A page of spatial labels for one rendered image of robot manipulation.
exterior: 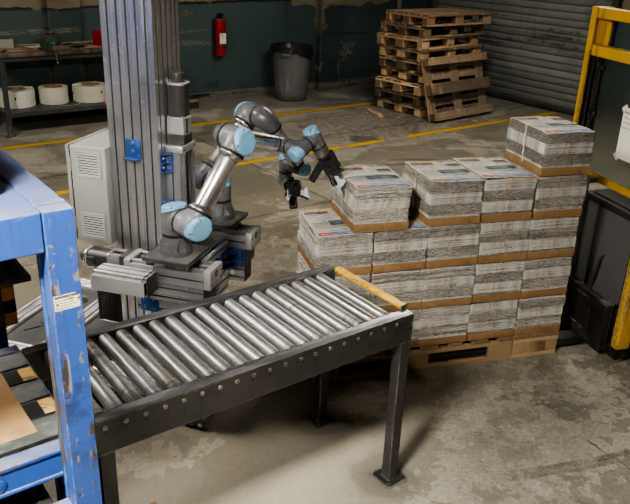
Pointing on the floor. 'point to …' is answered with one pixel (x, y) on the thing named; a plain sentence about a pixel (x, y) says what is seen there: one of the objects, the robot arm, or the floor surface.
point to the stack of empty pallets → (418, 48)
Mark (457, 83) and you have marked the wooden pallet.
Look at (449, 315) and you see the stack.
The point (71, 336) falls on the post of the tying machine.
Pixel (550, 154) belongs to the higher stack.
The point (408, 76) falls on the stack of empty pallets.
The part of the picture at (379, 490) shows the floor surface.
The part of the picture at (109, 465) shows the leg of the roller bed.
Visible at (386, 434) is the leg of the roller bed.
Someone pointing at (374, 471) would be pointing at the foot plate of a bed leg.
